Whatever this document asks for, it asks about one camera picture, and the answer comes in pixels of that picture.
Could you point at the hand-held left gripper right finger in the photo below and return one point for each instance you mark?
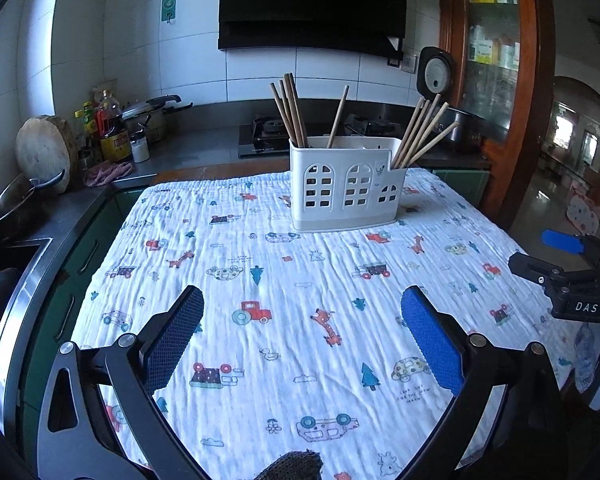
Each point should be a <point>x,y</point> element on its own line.
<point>430,340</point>

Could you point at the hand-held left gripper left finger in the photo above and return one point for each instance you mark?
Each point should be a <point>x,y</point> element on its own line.
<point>175,340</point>

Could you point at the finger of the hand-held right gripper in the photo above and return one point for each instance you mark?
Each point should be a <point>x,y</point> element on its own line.
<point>535,267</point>
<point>562,241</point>

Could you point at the white plastic utensil holder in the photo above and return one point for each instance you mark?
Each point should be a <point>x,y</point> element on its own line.
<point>345,210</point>

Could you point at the bunch of wooden chopsticks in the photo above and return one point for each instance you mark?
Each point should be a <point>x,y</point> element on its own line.
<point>296,120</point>

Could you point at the person's right forearm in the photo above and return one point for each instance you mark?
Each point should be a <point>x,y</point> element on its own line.
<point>590,355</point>

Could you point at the spotted play fence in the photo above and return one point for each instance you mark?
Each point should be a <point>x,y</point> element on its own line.
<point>587,220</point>

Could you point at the wooden glass-door cabinet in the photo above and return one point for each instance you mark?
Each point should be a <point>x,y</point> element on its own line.
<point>535,110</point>

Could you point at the printed white cloth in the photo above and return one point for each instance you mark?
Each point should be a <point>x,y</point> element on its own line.
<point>290,270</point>

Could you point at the pink rag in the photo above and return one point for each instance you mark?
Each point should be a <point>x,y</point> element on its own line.
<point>107,174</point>

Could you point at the steel sink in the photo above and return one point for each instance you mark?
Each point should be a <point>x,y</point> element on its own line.
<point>10,257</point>

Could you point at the small white jar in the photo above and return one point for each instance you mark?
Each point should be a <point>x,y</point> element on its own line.
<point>140,151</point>

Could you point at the cooking oil bottle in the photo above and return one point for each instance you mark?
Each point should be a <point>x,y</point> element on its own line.
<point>115,145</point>

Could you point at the green and white box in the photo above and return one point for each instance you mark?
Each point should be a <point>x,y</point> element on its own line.
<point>481,51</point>

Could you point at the black rice cooker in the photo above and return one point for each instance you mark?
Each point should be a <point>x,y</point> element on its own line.
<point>437,72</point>

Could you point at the black gas stove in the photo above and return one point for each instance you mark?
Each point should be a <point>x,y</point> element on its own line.
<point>260,137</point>

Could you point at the steel pressure cooker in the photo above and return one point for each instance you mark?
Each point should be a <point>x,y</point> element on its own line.
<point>147,120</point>

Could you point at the round wooden cutting board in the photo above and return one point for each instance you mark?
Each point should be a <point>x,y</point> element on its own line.
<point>42,152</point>

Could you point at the black range hood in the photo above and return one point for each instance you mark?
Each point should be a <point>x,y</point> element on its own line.
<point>310,5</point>

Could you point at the wall socket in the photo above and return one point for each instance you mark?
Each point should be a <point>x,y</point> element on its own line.
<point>409,62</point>

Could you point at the green wall hook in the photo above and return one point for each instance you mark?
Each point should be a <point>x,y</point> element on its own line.
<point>168,9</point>

